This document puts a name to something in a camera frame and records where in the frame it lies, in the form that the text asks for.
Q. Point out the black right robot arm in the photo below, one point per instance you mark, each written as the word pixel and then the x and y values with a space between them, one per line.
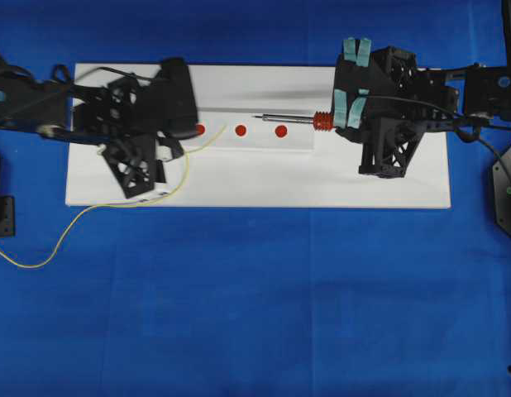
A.
pixel 371 83

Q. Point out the blue table cloth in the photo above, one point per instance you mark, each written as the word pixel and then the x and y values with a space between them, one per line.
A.
pixel 250 302

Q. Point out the white board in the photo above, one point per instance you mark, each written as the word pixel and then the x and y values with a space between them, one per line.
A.
pixel 306 168

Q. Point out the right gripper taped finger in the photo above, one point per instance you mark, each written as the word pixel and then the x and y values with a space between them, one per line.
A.
pixel 347 111
pixel 352 72

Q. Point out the red dot mark right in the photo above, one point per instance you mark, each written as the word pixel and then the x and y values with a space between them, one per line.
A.
pixel 281 131

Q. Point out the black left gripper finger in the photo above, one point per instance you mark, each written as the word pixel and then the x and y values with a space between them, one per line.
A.
pixel 174 107
pixel 167 147

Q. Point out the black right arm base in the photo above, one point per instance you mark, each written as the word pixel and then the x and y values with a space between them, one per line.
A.
pixel 502 192

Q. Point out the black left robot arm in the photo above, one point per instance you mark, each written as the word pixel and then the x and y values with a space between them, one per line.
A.
pixel 46 107

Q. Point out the red dot mark middle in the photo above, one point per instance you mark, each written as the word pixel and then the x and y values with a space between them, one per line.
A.
pixel 240 130

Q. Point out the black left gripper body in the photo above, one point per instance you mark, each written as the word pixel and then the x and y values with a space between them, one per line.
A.
pixel 109 111

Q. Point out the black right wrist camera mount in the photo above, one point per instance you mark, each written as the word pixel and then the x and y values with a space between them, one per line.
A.
pixel 389 147

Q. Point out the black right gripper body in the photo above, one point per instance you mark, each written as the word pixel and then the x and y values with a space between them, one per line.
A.
pixel 399 70

